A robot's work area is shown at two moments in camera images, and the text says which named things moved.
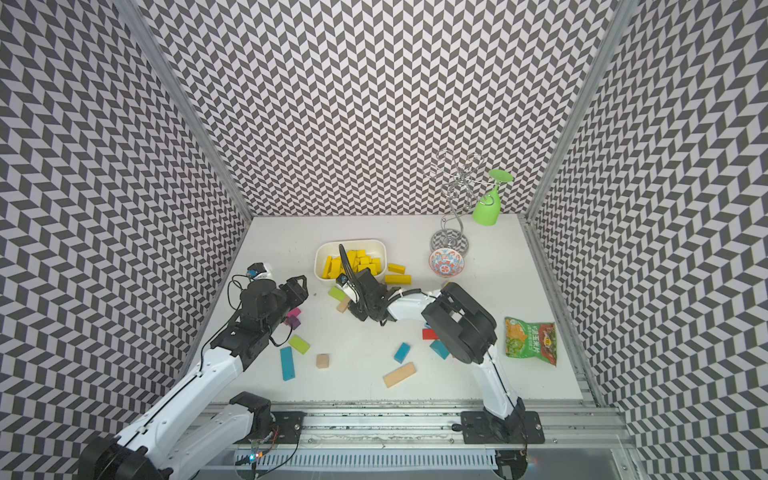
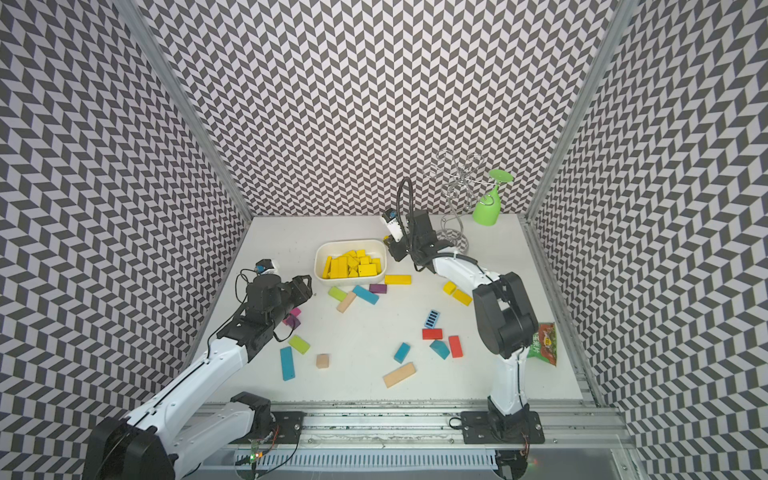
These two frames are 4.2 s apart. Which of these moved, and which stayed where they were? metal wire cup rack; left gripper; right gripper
Moved: right gripper
Stayed: left gripper; metal wire cup rack
